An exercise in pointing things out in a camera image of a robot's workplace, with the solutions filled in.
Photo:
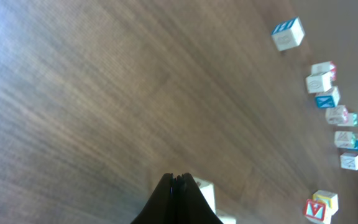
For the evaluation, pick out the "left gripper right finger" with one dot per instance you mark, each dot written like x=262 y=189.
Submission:
x=189 y=204

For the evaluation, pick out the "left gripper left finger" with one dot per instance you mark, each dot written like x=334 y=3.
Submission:
x=158 y=209

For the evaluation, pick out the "wooden block green side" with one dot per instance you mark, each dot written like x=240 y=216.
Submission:
x=207 y=189

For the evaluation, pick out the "plain wooden block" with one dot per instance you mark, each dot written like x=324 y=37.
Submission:
x=225 y=218
x=288 y=34

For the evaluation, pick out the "wooden block lower middle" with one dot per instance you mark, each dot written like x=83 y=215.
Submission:
x=317 y=212

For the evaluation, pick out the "wooden block tilted middle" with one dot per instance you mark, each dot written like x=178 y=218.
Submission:
x=329 y=198

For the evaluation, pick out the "wooden block tilted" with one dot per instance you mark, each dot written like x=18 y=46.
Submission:
x=349 y=161
x=329 y=198

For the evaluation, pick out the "green F letter block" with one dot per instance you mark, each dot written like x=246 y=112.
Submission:
x=344 y=139

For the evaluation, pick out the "wooden block tilted right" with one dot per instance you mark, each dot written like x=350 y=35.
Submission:
x=349 y=161

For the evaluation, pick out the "red number nine block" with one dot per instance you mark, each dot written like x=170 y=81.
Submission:
x=337 y=115

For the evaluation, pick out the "blue X letter block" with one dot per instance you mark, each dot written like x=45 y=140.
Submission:
x=328 y=99

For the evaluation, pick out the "wooden block red side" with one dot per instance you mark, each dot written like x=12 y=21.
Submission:
x=318 y=82

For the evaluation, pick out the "green A letter block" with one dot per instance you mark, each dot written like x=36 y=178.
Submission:
x=352 y=120

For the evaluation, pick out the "red letter block top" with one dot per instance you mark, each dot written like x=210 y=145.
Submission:
x=324 y=67

